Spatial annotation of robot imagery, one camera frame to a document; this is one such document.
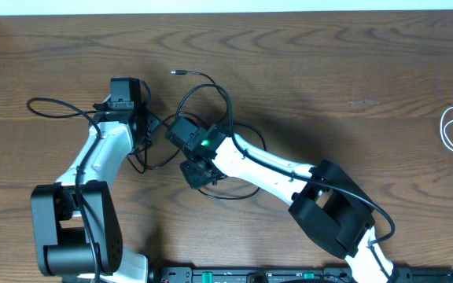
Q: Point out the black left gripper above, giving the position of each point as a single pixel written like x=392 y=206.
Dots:
x=150 y=121

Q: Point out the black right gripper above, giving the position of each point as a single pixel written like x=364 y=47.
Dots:
x=193 y=180

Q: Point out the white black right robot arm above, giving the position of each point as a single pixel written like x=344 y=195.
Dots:
x=323 y=200

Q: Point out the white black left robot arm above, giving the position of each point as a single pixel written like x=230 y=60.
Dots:
x=77 y=233

